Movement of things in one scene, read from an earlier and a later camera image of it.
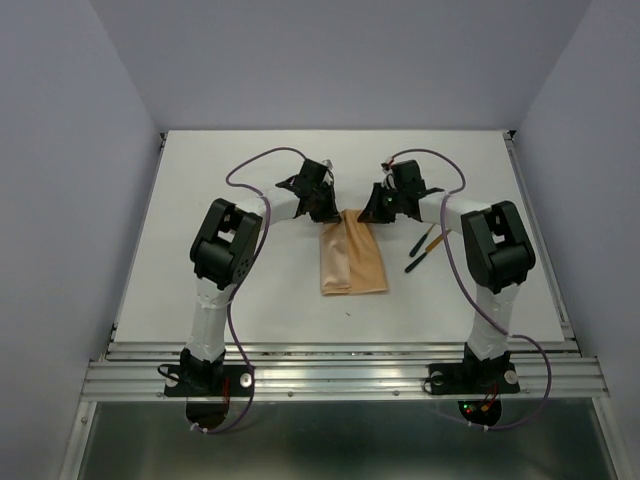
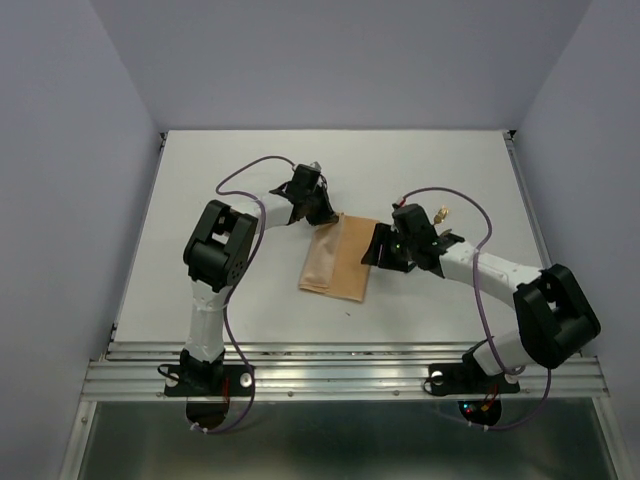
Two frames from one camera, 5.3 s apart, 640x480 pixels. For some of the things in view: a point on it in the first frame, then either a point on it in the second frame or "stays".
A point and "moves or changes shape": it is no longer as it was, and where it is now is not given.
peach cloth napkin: [350, 257] moves or changes shape
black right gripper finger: [381, 206] → [386, 249]
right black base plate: [472, 379] stays
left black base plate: [239, 383] stays
